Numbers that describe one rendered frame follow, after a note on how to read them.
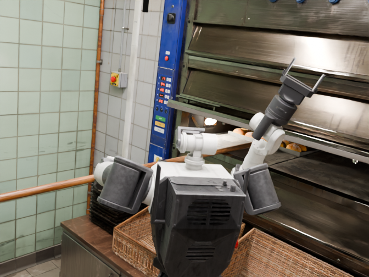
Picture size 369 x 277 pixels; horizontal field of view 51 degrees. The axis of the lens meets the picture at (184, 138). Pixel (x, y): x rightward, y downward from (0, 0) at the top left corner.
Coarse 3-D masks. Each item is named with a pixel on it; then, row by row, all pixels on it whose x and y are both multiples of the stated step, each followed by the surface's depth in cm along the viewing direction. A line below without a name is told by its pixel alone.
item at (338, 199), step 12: (216, 156) 225; (228, 156) 219; (276, 180) 200; (288, 180) 195; (300, 180) 193; (312, 192) 187; (324, 192) 183; (336, 192) 182; (348, 204) 176; (360, 204) 172
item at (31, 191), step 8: (248, 144) 241; (216, 152) 217; (224, 152) 223; (168, 160) 189; (176, 160) 193; (88, 176) 156; (48, 184) 144; (56, 184) 145; (64, 184) 148; (72, 184) 150; (80, 184) 153; (8, 192) 133; (16, 192) 134; (24, 192) 136; (32, 192) 138; (40, 192) 141; (0, 200) 130; (8, 200) 133
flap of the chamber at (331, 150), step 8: (168, 104) 226; (176, 104) 222; (192, 112) 214; (200, 112) 211; (224, 120) 200; (232, 120) 197; (248, 128) 191; (288, 136) 177; (304, 144) 172; (312, 144) 169; (320, 144) 167; (328, 152) 165; (336, 152) 162; (344, 152) 160; (360, 160) 156; (368, 160) 154
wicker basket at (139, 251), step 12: (132, 216) 223; (144, 216) 231; (132, 228) 226; (144, 228) 234; (120, 240) 212; (132, 240) 205; (144, 240) 234; (120, 252) 214; (132, 252) 207; (144, 252) 200; (132, 264) 207; (144, 264) 208; (156, 276) 195
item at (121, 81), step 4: (112, 72) 271; (116, 72) 269; (120, 76) 267; (124, 76) 269; (116, 80) 268; (120, 80) 268; (124, 80) 270; (112, 84) 272; (116, 84) 269; (120, 84) 269; (124, 84) 271
